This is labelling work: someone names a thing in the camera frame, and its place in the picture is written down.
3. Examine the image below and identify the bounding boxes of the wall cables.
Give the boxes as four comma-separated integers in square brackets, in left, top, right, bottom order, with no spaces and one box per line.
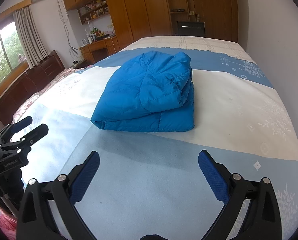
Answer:
[56,0,82,63]

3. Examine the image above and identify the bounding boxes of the black chair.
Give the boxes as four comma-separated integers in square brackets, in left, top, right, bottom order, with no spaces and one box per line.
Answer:
[176,21,206,38]

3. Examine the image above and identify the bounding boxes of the wooden door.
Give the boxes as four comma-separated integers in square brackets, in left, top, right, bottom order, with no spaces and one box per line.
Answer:
[189,0,240,43]

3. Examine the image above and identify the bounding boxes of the wooden wall cabinet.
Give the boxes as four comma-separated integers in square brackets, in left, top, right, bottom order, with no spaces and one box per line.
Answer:
[62,0,112,26]

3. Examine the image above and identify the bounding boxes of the blue quilted jacket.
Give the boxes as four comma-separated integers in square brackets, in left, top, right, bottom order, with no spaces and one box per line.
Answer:
[90,51,195,133]

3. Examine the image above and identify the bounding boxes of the bed with blue-white blanket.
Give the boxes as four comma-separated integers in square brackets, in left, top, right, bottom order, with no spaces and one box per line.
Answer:
[13,35,298,240]

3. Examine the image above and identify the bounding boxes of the dark wooden headboard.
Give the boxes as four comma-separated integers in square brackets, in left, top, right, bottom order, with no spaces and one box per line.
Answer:
[0,50,66,126]

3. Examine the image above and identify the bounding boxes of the wooden open shelf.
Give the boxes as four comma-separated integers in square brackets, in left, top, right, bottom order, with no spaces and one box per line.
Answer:
[164,0,191,37]

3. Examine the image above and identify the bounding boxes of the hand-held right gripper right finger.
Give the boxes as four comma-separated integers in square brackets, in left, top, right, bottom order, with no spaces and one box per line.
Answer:
[198,149,283,240]

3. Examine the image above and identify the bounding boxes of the wooden wardrobe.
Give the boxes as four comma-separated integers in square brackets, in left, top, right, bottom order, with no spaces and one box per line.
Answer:
[103,0,172,53]

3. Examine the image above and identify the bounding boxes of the window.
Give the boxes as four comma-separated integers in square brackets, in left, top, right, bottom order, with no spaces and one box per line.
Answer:
[0,21,28,91]

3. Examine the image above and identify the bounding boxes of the pink floral quilt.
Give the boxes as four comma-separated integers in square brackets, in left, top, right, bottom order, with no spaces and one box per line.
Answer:
[12,67,87,118]

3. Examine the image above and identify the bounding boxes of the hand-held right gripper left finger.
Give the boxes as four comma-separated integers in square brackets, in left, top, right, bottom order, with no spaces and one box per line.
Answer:
[16,151,100,240]

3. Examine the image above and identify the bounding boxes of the person's left forearm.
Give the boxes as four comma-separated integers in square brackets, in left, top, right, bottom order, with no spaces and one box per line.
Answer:
[0,213,17,240]

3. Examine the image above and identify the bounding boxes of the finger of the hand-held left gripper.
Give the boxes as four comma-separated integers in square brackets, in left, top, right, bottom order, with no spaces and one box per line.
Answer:
[0,123,49,153]
[0,116,33,143]

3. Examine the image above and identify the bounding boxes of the beige curtain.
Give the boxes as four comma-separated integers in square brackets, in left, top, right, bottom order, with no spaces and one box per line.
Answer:
[13,5,51,68]

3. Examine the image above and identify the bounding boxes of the wooden desk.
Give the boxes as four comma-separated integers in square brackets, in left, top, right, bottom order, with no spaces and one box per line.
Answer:
[80,36,121,66]

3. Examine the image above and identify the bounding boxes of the dark nightstand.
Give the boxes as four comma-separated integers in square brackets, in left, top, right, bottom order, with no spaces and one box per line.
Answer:
[70,60,88,70]

